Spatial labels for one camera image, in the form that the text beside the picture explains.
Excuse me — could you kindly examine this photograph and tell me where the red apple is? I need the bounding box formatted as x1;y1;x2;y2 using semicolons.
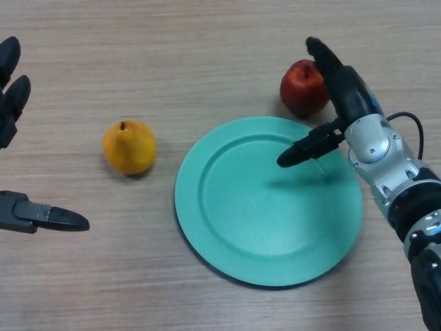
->
279;59;330;118

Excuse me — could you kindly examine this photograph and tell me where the yellow pear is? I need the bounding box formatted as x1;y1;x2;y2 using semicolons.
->
102;119;157;176

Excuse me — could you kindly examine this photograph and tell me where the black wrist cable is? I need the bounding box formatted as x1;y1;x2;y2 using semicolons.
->
385;112;425;161

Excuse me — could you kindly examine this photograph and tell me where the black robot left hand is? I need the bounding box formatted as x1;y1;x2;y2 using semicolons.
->
0;36;90;234

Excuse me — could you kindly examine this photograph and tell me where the green round plate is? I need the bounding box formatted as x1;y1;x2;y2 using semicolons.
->
174;116;363;287

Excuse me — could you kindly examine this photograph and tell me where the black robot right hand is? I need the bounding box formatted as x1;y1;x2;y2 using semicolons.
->
276;36;385;169

